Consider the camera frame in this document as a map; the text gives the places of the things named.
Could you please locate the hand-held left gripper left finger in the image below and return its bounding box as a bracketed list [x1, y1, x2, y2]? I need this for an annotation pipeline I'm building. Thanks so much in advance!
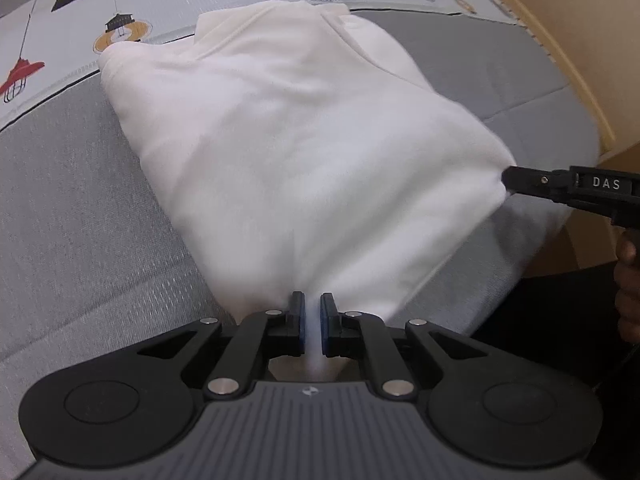
[137, 290, 307, 401]

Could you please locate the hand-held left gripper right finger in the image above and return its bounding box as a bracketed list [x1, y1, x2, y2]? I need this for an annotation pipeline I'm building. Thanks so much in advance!
[320, 291, 476, 401]

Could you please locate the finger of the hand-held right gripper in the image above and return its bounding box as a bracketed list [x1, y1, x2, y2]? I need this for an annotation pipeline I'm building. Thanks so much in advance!
[501, 165, 575, 206]

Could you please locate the white garment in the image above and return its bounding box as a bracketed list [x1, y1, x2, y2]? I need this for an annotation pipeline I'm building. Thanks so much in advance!
[97, 0, 573, 385]

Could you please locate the person's right hand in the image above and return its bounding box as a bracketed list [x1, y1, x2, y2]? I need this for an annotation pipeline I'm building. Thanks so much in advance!
[614, 232, 640, 347]

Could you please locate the printed grey-bordered bed blanket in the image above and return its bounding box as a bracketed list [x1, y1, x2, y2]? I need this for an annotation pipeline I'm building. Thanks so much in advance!
[0, 0, 601, 466]

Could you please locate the light wooden bed frame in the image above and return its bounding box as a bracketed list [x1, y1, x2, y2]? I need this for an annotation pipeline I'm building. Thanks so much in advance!
[460, 0, 618, 153]

